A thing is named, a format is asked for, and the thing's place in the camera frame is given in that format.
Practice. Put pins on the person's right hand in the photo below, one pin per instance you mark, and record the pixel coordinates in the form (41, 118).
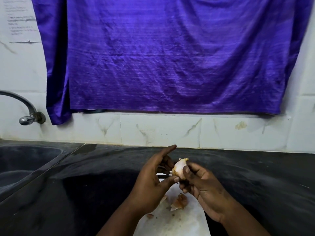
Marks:
(209, 194)

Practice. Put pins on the person's left hand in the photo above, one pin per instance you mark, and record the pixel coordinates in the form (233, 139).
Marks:
(147, 186)

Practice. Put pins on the pile of onion peels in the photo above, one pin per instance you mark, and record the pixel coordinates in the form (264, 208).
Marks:
(179, 204)

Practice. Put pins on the small brown onion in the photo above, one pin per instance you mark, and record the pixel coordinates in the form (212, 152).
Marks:
(178, 168)

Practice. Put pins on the person's left forearm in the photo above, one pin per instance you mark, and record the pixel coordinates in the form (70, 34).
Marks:
(120, 223)

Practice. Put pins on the person's right forearm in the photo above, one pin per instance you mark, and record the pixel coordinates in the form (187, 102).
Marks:
(243, 223)

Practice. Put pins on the black stone countertop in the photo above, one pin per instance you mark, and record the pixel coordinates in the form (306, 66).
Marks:
(258, 176)

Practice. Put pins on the white marble cutting board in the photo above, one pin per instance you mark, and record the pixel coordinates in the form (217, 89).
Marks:
(182, 223)

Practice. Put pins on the black kitchen sink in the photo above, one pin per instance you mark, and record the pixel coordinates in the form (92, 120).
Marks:
(24, 159)

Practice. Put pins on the purple cloth curtain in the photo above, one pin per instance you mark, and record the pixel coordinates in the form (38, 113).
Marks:
(172, 56)

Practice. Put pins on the white printed paper notice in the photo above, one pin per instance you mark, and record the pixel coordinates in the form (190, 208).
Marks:
(22, 29)

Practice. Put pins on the chrome wall faucet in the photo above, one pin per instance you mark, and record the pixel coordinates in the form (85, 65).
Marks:
(28, 119)

